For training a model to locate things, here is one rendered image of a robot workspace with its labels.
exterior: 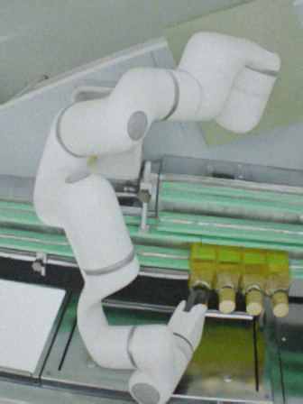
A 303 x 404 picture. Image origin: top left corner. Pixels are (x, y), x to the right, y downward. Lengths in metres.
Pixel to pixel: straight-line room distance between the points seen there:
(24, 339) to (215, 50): 0.73
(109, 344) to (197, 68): 0.46
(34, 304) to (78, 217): 0.60
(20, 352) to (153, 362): 0.40
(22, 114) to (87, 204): 0.76
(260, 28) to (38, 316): 0.82
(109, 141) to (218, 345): 0.62
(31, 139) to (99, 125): 0.74
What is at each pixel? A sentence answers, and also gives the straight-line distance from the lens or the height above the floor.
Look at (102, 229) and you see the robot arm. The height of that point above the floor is 1.43.
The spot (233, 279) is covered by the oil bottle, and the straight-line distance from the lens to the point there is 1.23.
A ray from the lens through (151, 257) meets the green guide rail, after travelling 1.38.
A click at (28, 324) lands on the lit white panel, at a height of 1.15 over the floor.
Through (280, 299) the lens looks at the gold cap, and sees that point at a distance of 1.20.
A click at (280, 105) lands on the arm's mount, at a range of 1.34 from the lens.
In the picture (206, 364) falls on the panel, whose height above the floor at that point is 1.21.
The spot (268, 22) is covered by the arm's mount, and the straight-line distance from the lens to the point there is 1.30.
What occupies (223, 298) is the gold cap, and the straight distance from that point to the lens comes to 1.18.
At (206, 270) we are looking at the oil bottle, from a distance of 1.24.
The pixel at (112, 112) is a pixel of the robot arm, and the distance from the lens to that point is 0.79.
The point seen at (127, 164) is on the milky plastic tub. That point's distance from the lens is 1.46.
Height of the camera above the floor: 2.13
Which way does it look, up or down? 65 degrees down
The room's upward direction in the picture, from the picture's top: 166 degrees counter-clockwise
